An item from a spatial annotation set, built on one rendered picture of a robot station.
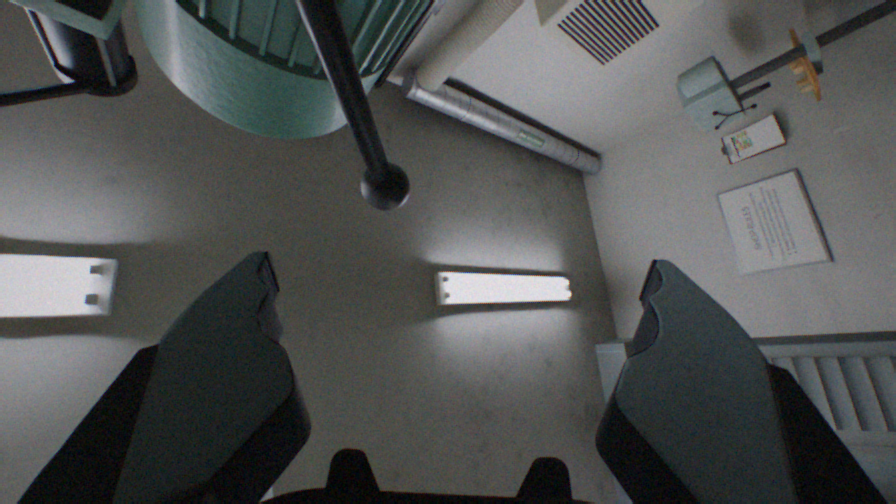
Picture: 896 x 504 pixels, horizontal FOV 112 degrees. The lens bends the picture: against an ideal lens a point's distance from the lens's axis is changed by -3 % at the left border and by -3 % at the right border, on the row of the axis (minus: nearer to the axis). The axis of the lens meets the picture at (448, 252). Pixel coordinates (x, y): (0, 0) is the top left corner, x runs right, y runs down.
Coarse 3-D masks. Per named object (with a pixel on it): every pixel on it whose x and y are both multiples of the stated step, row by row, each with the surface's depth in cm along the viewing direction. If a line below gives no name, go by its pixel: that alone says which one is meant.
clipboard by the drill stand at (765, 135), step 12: (768, 120) 214; (744, 132) 226; (756, 132) 220; (768, 132) 214; (780, 132) 209; (732, 144) 232; (744, 144) 226; (756, 144) 220; (768, 144) 214; (780, 144) 212; (732, 156) 232; (744, 156) 226
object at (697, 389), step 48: (672, 288) 9; (672, 336) 7; (720, 336) 7; (624, 384) 6; (672, 384) 6; (720, 384) 6; (768, 384) 6; (624, 432) 6; (672, 432) 5; (720, 432) 5; (768, 432) 5; (624, 480) 6; (672, 480) 5; (720, 480) 5; (768, 480) 5
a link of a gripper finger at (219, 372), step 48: (240, 288) 9; (192, 336) 7; (240, 336) 7; (192, 384) 6; (240, 384) 6; (288, 384) 6; (144, 432) 5; (192, 432) 5; (240, 432) 5; (288, 432) 6; (144, 480) 5; (192, 480) 5; (240, 480) 5
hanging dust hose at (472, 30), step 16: (480, 0) 145; (496, 0) 140; (512, 0) 138; (464, 16) 155; (480, 16) 148; (496, 16) 145; (464, 32) 155; (480, 32) 152; (448, 48) 164; (464, 48) 161; (432, 64) 174; (448, 64) 171; (432, 80) 181
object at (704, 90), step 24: (888, 0) 131; (840, 24) 143; (864, 24) 138; (792, 48) 169; (816, 48) 147; (696, 72) 164; (720, 72) 160; (768, 72) 164; (816, 72) 162; (696, 96) 175; (720, 96) 171; (744, 96) 184; (816, 96) 164; (696, 120) 191; (720, 120) 193
